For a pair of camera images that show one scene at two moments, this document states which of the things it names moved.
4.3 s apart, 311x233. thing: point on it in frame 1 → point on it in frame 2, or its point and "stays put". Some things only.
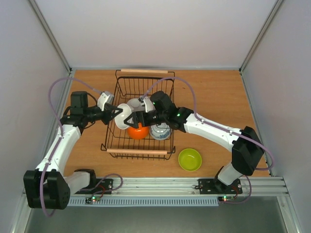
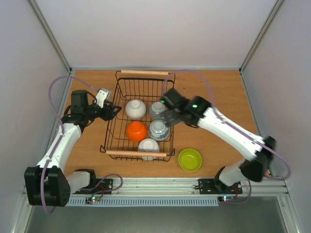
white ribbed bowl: (135, 105) stays put
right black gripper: (141, 118) → (173, 112)
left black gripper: (109, 114) stays put
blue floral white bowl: (160, 131) stays put
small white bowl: (119, 119) → (148, 144)
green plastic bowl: (190, 159) stays put
